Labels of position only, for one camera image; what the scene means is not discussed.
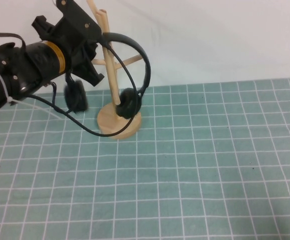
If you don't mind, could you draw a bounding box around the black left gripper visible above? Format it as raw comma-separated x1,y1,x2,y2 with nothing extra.
50,0,105,88

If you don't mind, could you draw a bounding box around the black over-ear headphones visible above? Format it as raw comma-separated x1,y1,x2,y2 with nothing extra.
63,31,152,119

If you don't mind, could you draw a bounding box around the wooden branch headphone stand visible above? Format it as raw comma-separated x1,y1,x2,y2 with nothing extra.
86,0,144,140

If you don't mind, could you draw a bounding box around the white zip tie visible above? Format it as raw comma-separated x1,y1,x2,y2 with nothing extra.
0,62,61,121

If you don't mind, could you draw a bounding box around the green white grid tablecloth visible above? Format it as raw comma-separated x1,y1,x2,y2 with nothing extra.
0,77,290,240

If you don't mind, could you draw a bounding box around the thin dark blue wire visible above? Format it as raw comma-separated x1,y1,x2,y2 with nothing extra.
48,81,59,109

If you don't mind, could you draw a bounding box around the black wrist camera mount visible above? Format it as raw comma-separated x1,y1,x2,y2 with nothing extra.
31,15,57,42

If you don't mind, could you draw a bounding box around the long black cable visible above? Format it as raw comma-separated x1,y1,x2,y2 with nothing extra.
27,41,137,138

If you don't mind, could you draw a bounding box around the flat black strap loop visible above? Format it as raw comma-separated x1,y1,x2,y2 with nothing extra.
0,32,27,54

